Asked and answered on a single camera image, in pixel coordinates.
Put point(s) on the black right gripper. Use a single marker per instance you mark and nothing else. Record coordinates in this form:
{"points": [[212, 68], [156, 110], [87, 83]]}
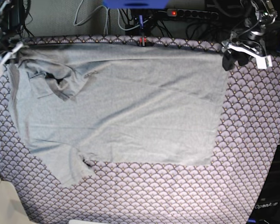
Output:
{"points": [[6, 45]]}

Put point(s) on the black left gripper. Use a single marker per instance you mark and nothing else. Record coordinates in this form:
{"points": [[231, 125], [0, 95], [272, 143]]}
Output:
{"points": [[253, 39]]}

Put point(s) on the light grey T-shirt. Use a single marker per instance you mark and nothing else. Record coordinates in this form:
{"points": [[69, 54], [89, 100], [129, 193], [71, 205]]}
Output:
{"points": [[72, 104]]}

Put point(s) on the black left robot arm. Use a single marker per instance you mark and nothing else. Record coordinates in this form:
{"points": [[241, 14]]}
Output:
{"points": [[257, 17]]}

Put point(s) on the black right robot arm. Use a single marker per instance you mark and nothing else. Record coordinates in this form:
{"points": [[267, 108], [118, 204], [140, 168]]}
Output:
{"points": [[10, 21]]}

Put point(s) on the black power strip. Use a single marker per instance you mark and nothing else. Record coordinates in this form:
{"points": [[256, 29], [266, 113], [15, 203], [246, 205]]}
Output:
{"points": [[189, 14]]}

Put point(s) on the red table clamp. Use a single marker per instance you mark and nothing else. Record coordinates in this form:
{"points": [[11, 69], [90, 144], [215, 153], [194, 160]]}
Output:
{"points": [[143, 41]]}

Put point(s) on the white foam board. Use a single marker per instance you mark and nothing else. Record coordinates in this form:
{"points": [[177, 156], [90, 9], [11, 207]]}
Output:
{"points": [[11, 209]]}

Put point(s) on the black OpenArm box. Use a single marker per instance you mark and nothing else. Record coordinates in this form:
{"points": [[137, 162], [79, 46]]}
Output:
{"points": [[267, 207]]}

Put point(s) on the white camera bracket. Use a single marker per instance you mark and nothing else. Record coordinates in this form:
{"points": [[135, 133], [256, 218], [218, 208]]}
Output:
{"points": [[242, 53], [10, 54]]}

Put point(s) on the blue clamp handle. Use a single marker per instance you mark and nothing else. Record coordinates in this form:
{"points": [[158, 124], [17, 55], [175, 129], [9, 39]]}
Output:
{"points": [[141, 22]]}

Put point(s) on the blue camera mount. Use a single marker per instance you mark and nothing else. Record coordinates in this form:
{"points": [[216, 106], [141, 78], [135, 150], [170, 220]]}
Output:
{"points": [[136, 4]]}

